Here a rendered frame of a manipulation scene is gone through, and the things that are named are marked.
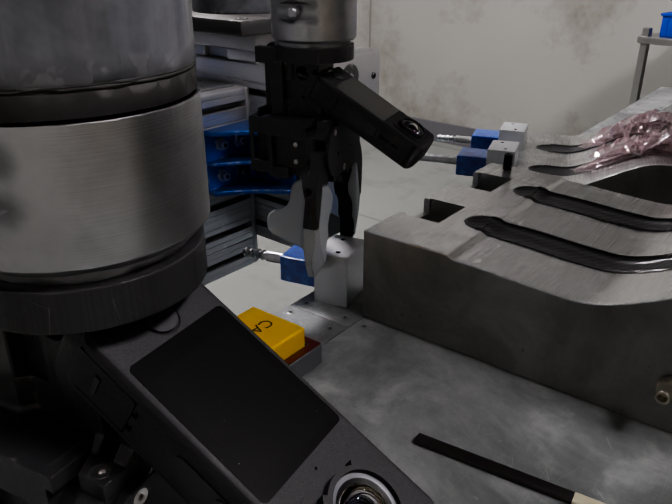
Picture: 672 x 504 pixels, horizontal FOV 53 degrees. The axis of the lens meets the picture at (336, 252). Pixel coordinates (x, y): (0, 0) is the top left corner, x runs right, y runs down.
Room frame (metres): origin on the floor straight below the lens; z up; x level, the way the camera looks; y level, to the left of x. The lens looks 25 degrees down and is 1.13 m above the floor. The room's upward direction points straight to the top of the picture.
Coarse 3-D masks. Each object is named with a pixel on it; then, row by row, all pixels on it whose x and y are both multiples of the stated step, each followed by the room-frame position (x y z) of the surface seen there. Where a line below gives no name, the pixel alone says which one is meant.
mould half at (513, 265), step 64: (448, 192) 0.66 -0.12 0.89; (512, 192) 0.66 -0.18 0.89; (576, 192) 0.67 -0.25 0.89; (384, 256) 0.55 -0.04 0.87; (448, 256) 0.51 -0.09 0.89; (512, 256) 0.51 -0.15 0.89; (384, 320) 0.54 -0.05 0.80; (448, 320) 0.50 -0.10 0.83; (512, 320) 0.47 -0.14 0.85; (576, 320) 0.44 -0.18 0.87; (640, 320) 0.41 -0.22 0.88; (576, 384) 0.43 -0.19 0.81; (640, 384) 0.41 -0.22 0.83
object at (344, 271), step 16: (336, 240) 0.62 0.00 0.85; (352, 240) 0.62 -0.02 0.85; (256, 256) 0.64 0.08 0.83; (272, 256) 0.63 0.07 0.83; (288, 256) 0.61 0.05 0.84; (336, 256) 0.58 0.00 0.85; (352, 256) 0.59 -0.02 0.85; (288, 272) 0.61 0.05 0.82; (304, 272) 0.60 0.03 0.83; (320, 272) 0.59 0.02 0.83; (336, 272) 0.58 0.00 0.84; (352, 272) 0.59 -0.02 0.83; (320, 288) 0.59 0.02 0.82; (336, 288) 0.58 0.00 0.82; (352, 288) 0.59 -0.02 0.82; (336, 304) 0.58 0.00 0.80
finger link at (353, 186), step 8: (352, 168) 0.63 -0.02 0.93; (344, 176) 0.63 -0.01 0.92; (352, 176) 0.63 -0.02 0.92; (328, 184) 0.65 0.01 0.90; (336, 184) 0.63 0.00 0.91; (344, 184) 0.62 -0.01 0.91; (352, 184) 0.63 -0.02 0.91; (336, 192) 0.63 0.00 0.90; (344, 192) 0.63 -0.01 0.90; (352, 192) 0.63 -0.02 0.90; (336, 200) 0.65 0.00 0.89; (344, 200) 0.63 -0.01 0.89; (352, 200) 0.63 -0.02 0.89; (336, 208) 0.65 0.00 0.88; (344, 208) 0.64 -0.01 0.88; (352, 208) 0.63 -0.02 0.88; (344, 216) 0.64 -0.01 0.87; (352, 216) 0.63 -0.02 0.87; (344, 224) 0.64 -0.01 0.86; (352, 224) 0.64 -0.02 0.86; (344, 232) 0.64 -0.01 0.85; (352, 232) 0.64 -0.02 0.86
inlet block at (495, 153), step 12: (492, 144) 0.87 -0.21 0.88; (504, 144) 0.87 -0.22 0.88; (516, 144) 0.87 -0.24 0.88; (432, 156) 0.90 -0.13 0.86; (444, 156) 0.89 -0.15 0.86; (456, 156) 0.89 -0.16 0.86; (468, 156) 0.86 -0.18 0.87; (480, 156) 0.86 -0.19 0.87; (492, 156) 0.85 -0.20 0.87; (516, 156) 0.86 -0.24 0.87; (456, 168) 0.87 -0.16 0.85; (468, 168) 0.86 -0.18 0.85
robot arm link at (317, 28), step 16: (272, 0) 0.60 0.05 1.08; (288, 0) 0.59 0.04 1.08; (304, 0) 0.58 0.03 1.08; (320, 0) 0.58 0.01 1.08; (336, 0) 0.59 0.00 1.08; (352, 0) 0.60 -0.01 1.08; (272, 16) 0.60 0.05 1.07; (288, 16) 0.58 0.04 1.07; (304, 16) 0.58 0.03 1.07; (320, 16) 0.58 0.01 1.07; (336, 16) 0.59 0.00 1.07; (352, 16) 0.60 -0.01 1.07; (272, 32) 0.61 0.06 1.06; (288, 32) 0.59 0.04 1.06; (304, 32) 0.58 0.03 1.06; (320, 32) 0.58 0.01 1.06; (336, 32) 0.59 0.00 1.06; (352, 32) 0.60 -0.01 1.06
